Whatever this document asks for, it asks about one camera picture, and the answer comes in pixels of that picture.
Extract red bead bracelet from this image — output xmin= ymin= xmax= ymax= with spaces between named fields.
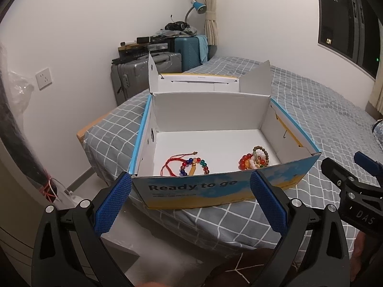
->
xmin=238 ymin=154 xmax=259 ymax=171

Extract white pink bead bracelet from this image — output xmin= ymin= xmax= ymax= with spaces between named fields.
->
xmin=250 ymin=149 xmax=270 ymax=171

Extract brown wooden bead bracelet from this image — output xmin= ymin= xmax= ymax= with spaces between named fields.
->
xmin=251 ymin=145 xmax=270 ymax=165

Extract red braided cord gold charm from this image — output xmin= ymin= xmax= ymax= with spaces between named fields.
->
xmin=160 ymin=151 xmax=197 ymax=177

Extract multicolour glass bead bracelet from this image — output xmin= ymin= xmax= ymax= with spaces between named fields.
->
xmin=178 ymin=156 xmax=211 ymax=177

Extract blue white patterned pillow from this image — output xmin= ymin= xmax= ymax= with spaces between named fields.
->
xmin=372 ymin=119 xmax=383 ymax=150

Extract grey checked bed sheet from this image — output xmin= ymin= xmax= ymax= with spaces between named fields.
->
xmin=82 ymin=57 xmax=382 ymax=255

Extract beige right curtain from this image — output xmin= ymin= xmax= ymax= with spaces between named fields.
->
xmin=369 ymin=78 xmax=383 ymax=114

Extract beige curtain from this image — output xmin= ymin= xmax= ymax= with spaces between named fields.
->
xmin=204 ymin=0 xmax=218 ymax=45
xmin=369 ymin=78 xmax=383 ymax=114

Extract blue yellow cardboard shoe box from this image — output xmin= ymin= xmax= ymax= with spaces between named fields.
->
xmin=129 ymin=58 xmax=320 ymax=209

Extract grey suitcase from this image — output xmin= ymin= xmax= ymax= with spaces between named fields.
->
xmin=110 ymin=52 xmax=182 ymax=106

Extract clear plastic bag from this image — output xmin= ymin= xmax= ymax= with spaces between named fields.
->
xmin=8 ymin=71 xmax=34 ymax=117

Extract teal suitcase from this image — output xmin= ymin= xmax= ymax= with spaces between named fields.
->
xmin=174 ymin=36 xmax=202 ymax=72

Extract dark window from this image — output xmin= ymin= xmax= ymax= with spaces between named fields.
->
xmin=318 ymin=0 xmax=380 ymax=78

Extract light blue cloth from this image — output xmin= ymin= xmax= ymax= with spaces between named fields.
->
xmin=196 ymin=34 xmax=208 ymax=64

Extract black headphones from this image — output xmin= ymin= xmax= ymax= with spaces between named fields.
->
xmin=165 ymin=21 xmax=190 ymax=31

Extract blue desk lamp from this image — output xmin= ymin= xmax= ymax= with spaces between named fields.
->
xmin=184 ymin=0 xmax=207 ymax=23

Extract beige left curtain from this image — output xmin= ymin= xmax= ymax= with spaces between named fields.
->
xmin=204 ymin=0 xmax=218 ymax=45

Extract white wall socket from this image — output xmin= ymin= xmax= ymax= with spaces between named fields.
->
xmin=35 ymin=67 xmax=53 ymax=90

